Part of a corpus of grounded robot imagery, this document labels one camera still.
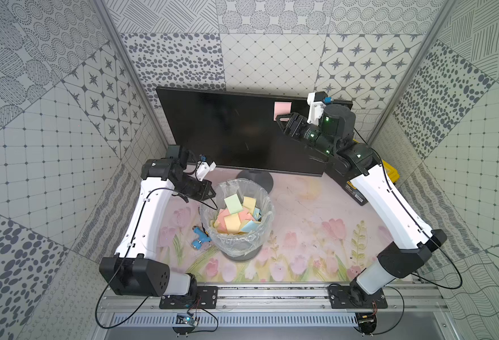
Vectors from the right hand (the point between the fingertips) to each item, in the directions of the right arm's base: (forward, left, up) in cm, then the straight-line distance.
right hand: (280, 122), depth 64 cm
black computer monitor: (+29, +18, -26) cm, 43 cm away
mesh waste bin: (-20, +13, -28) cm, 36 cm away
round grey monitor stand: (+13, +5, -44) cm, 46 cm away
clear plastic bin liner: (-30, +11, -21) cm, 38 cm away
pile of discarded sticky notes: (-18, +14, -28) cm, 36 cm away
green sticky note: (-13, +16, -27) cm, 34 cm away
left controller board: (-48, +32, -47) cm, 74 cm away
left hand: (-11, +25, -21) cm, 35 cm away
